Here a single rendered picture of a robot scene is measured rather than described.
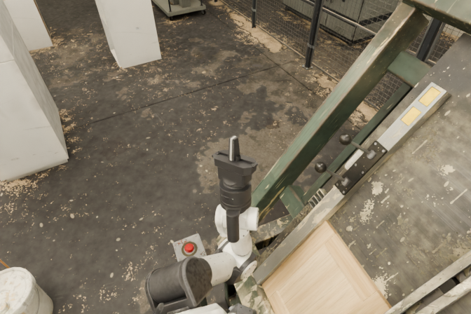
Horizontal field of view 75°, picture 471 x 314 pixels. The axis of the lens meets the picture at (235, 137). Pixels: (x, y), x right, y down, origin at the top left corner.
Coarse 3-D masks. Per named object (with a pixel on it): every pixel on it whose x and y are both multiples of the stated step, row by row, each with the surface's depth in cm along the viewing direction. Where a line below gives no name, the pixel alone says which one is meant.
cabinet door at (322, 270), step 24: (312, 240) 108; (336, 240) 101; (288, 264) 115; (312, 264) 107; (336, 264) 100; (360, 264) 96; (264, 288) 121; (288, 288) 113; (312, 288) 106; (336, 288) 99; (360, 288) 93; (288, 312) 111; (312, 312) 104; (336, 312) 97; (360, 312) 91; (384, 312) 86
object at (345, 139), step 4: (340, 136) 92; (344, 136) 90; (348, 136) 90; (340, 140) 91; (344, 140) 90; (348, 140) 90; (344, 144) 91; (352, 144) 92; (356, 144) 92; (360, 148) 93; (368, 152) 93; (372, 152) 93; (368, 156) 94; (372, 156) 93
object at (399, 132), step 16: (448, 96) 84; (432, 112) 87; (400, 128) 90; (416, 128) 89; (384, 144) 93; (400, 144) 92; (384, 160) 94; (368, 176) 97; (336, 192) 102; (352, 192) 100; (320, 208) 106; (336, 208) 104; (304, 224) 110; (320, 224) 107; (288, 240) 114; (304, 240) 111; (272, 256) 119; (288, 256) 114; (256, 272) 123; (272, 272) 119
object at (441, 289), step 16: (464, 256) 71; (448, 272) 72; (464, 272) 73; (432, 288) 74; (448, 288) 72; (464, 288) 70; (400, 304) 79; (416, 304) 79; (432, 304) 74; (448, 304) 71
